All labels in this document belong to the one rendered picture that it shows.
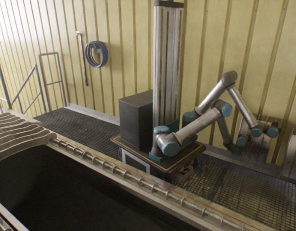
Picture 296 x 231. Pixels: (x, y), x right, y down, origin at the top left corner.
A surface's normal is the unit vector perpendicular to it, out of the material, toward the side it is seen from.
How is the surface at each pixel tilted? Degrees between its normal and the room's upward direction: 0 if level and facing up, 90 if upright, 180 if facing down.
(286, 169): 88
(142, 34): 90
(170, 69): 90
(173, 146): 92
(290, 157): 77
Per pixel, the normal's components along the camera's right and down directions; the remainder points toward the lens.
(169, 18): 0.71, 0.28
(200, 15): -0.56, 0.33
